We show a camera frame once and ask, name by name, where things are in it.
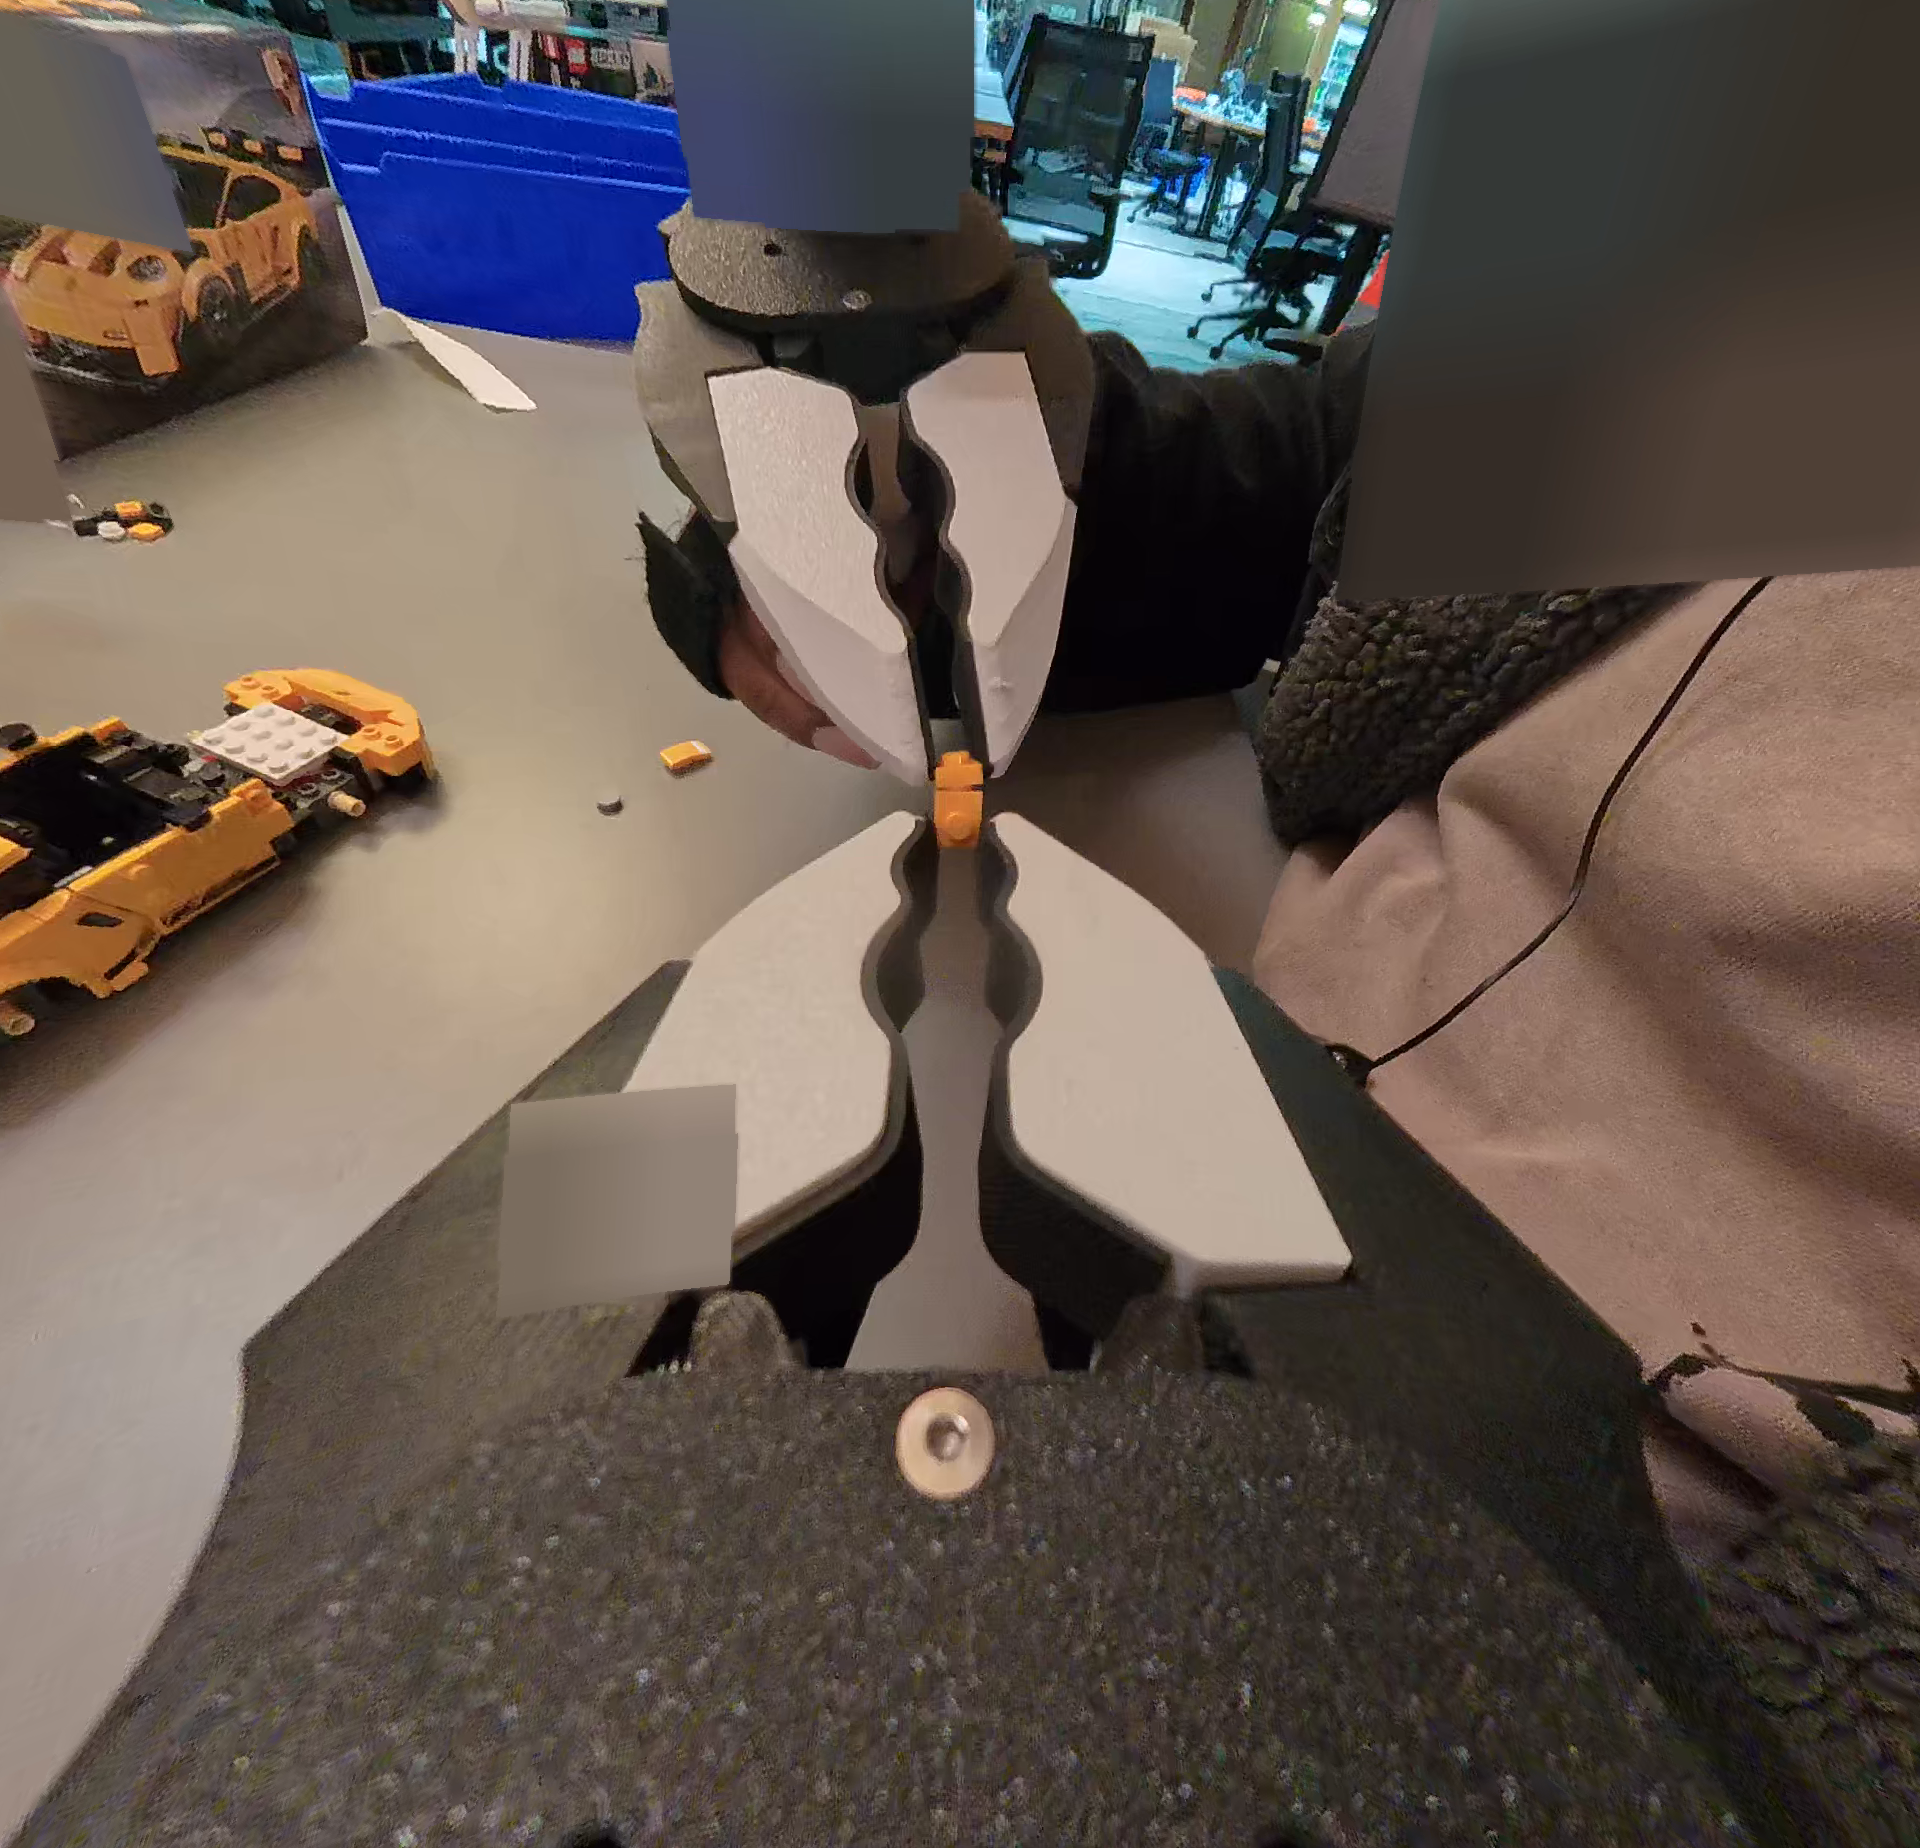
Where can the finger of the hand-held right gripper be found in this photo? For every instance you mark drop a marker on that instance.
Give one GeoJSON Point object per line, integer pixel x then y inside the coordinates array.
{"type": "Point", "coordinates": [1006, 529]}
{"type": "Point", "coordinates": [796, 529]}

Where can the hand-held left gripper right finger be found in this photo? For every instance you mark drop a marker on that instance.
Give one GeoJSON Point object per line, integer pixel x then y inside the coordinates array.
{"type": "Point", "coordinates": [1155, 1098]}

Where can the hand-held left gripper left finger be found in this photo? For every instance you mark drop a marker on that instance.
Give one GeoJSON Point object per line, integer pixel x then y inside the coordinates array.
{"type": "Point", "coordinates": [811, 1009]}

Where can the orange square lego plate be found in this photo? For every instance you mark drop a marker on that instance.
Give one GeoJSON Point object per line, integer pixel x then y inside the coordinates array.
{"type": "Point", "coordinates": [957, 776]}

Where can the orange lego tile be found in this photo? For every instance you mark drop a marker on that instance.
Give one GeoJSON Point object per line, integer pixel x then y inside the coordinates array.
{"type": "Point", "coordinates": [686, 756]}

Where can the person's right forearm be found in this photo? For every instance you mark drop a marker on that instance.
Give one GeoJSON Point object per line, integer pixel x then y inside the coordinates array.
{"type": "Point", "coordinates": [1200, 529]}

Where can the small dark lego box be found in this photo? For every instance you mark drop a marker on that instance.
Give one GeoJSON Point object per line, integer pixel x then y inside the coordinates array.
{"type": "Point", "coordinates": [601, 66]}

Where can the lego set box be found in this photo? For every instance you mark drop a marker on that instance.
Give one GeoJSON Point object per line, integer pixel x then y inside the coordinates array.
{"type": "Point", "coordinates": [240, 258]}

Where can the orange lego car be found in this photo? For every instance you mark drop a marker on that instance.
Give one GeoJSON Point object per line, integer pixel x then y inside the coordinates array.
{"type": "Point", "coordinates": [181, 844]}

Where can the tiny lego parts cluster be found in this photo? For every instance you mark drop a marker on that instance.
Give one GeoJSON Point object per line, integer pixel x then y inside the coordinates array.
{"type": "Point", "coordinates": [128, 520]}

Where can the person's right hand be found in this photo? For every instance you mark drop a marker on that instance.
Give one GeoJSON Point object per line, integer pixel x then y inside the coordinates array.
{"type": "Point", "coordinates": [780, 694]}

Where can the black office chair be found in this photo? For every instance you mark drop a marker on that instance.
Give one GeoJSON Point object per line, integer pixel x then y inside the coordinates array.
{"type": "Point", "coordinates": [1073, 123]}
{"type": "Point", "coordinates": [1291, 243]}

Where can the blue plastic bin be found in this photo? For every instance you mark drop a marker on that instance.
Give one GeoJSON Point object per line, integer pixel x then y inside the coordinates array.
{"type": "Point", "coordinates": [481, 116]}
{"type": "Point", "coordinates": [510, 258]}

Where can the person's dark fleece jacket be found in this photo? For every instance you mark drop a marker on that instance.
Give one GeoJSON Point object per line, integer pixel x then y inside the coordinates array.
{"type": "Point", "coordinates": [1396, 708]}

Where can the black earphone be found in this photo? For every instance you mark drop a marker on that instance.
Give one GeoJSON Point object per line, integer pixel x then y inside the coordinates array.
{"type": "Point", "coordinates": [1575, 888]}

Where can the person's beige hoodie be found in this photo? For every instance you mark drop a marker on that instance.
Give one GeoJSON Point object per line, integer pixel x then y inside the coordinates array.
{"type": "Point", "coordinates": [1680, 978]}

